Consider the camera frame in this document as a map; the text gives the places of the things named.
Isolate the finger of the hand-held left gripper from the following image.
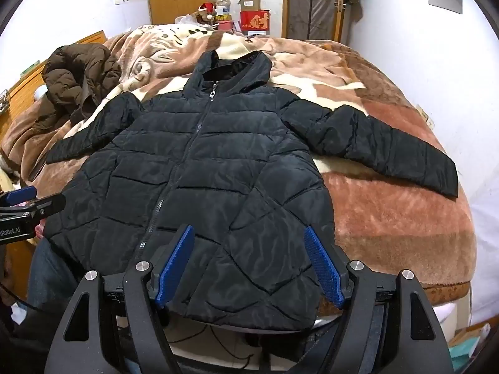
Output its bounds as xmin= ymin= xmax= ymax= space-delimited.
xmin=0 ymin=186 xmax=38 ymax=208
xmin=0 ymin=193 xmax=67 ymax=222

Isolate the black hooded puffer jacket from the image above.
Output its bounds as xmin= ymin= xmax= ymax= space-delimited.
xmin=42 ymin=50 xmax=458 ymax=330

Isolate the black cable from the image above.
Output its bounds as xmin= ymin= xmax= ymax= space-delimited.
xmin=0 ymin=276 xmax=45 ymax=314

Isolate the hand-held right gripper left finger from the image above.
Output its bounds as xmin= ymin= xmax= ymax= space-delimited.
xmin=44 ymin=224 xmax=196 ymax=374

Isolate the person's jeans leg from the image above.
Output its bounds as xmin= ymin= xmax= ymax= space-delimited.
xmin=28 ymin=237 xmax=92 ymax=322

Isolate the teal and white box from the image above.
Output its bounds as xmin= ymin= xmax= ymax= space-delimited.
xmin=446 ymin=312 xmax=492 ymax=374

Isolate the red gift box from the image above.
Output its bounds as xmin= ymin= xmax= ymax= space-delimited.
xmin=239 ymin=9 xmax=271 ymax=39

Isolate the brown paw print blanket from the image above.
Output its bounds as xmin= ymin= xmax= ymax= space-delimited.
xmin=0 ymin=23 xmax=477 ymax=287

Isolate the plush toy with santa hat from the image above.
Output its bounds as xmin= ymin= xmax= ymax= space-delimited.
xmin=193 ymin=2 xmax=217 ymax=25

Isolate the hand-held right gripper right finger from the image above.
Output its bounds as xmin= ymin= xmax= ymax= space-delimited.
xmin=303 ymin=225 xmax=455 ymax=374

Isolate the brown puffer jacket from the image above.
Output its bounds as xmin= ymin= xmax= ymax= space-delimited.
xmin=30 ymin=43 xmax=122 ymax=127

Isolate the grey fabric wardrobe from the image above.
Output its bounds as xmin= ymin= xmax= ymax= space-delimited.
xmin=284 ymin=0 xmax=347 ymax=43

